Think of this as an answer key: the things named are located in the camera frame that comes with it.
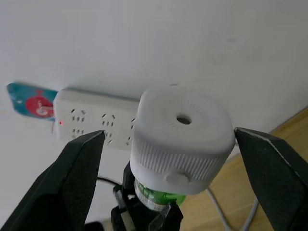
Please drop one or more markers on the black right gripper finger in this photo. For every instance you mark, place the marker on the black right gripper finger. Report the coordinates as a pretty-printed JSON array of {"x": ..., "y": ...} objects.
[
  {"x": 128, "y": 178},
  {"x": 60, "y": 183},
  {"x": 168, "y": 219},
  {"x": 272, "y": 178}
]

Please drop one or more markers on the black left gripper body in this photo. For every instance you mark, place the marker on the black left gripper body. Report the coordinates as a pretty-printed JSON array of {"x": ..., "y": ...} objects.
[{"x": 125, "y": 211}]

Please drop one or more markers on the green repellent liquid bottle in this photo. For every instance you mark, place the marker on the green repellent liquid bottle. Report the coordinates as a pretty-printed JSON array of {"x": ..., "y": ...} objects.
[{"x": 156, "y": 196}]

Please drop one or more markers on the white mosquito repellent heater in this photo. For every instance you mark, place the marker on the white mosquito repellent heater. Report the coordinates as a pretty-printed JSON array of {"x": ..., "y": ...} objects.
[{"x": 183, "y": 137}]

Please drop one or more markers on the white power strip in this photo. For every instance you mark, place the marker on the white power strip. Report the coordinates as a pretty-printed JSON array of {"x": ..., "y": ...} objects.
[{"x": 96, "y": 118}]

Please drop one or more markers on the teal packet with red balloon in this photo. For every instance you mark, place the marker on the teal packet with red balloon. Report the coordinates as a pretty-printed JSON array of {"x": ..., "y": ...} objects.
[{"x": 31, "y": 106}]

